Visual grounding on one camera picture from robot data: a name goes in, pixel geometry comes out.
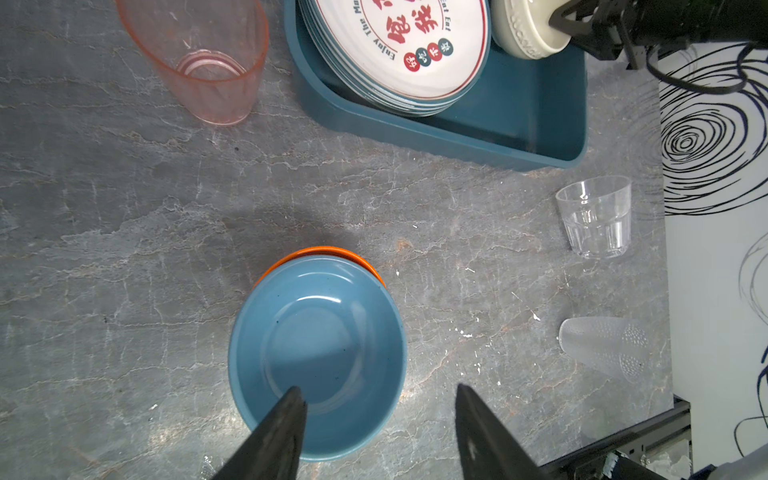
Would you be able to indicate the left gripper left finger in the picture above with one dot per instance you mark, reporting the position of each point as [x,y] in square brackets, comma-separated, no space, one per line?
[273,449]

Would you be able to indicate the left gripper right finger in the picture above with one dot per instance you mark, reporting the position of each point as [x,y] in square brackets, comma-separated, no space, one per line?
[487,450]

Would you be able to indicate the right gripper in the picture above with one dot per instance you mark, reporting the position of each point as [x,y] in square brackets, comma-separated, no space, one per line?
[603,29]

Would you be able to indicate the cream bowl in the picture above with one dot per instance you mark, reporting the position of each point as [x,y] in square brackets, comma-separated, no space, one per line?
[521,28]

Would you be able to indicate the blue bowl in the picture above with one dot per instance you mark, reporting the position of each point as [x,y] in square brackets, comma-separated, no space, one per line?
[331,328]

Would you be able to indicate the clear glass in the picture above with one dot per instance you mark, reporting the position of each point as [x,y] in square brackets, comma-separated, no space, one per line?
[596,214]
[616,347]

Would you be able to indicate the orange bowl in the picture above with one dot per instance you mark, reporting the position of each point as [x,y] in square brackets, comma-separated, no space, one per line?
[327,251]

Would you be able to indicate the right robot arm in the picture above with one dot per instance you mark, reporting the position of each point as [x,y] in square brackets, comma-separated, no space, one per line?
[673,25]

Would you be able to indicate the teal plastic bin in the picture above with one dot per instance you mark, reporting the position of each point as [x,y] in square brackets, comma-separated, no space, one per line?
[521,115]

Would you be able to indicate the pink plastic cup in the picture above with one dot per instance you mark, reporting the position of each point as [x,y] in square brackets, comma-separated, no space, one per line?
[210,54]

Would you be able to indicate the black front rail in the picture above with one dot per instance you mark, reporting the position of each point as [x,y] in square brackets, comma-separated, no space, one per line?
[667,436]

